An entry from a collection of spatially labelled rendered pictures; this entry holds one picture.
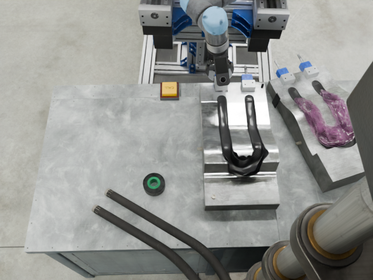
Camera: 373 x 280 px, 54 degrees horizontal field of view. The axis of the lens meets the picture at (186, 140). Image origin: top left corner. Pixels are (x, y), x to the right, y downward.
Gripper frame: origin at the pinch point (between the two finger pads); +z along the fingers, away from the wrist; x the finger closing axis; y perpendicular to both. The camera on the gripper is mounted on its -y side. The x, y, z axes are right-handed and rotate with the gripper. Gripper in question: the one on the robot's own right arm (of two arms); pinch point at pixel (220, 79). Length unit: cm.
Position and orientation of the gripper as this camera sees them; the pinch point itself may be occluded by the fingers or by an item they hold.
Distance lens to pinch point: 145.0
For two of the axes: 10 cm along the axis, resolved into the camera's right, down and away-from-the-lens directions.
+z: 1.3, 3.4, 9.3
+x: -9.9, 0.7, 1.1
